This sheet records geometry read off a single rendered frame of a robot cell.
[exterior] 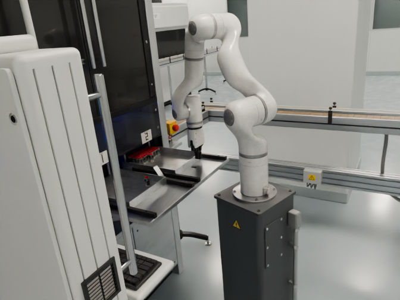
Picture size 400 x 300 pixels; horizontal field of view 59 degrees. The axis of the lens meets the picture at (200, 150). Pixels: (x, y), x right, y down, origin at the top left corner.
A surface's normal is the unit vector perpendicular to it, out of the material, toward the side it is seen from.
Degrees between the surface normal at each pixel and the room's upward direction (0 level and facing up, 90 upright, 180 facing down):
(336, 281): 0
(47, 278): 90
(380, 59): 90
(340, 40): 90
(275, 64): 90
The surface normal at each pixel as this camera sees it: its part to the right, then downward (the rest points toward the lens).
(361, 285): -0.08, -0.94
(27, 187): -0.49, 0.34
